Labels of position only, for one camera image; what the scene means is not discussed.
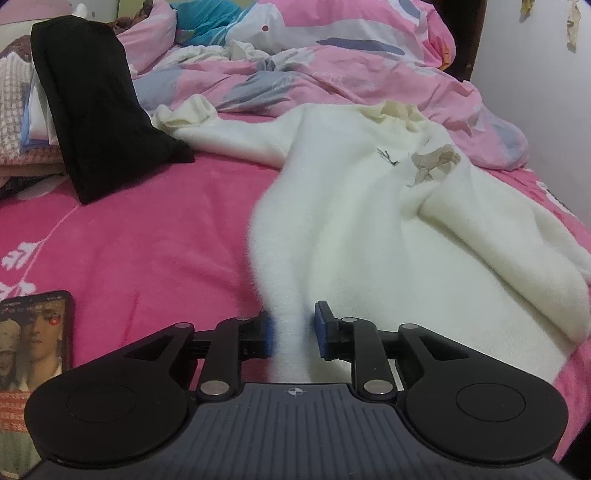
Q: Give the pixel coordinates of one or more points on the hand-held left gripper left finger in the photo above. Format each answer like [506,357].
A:
[268,339]

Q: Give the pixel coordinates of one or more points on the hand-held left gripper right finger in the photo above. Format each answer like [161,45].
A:
[321,332]

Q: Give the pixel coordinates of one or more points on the white sweater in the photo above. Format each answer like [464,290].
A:
[369,230]

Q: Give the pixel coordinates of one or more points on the pink floral bed sheet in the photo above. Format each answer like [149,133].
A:
[138,240]

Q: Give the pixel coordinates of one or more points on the black smartphone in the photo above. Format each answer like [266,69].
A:
[37,341]

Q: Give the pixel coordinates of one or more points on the pink patterned duvet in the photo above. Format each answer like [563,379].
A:
[346,60]

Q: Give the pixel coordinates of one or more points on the black folded garment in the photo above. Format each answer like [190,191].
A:
[92,115]

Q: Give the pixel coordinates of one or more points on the beige folded garment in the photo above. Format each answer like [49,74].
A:
[27,170]

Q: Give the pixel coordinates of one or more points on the teal cloth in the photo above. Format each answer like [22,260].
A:
[207,18]

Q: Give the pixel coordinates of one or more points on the wooden door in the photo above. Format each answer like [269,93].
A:
[471,37]

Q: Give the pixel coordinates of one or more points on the pink white checked garment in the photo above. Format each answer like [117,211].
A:
[14,101]

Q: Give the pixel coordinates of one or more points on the small white cloth item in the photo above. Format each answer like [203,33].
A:
[81,10]

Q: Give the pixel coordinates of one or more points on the yellow hanging cloth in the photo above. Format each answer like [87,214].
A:
[573,25]
[527,7]

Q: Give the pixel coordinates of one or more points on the maroon fuzzy blanket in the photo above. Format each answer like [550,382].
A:
[14,48]

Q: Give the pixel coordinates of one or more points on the pink white headboard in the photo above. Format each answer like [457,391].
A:
[32,4]

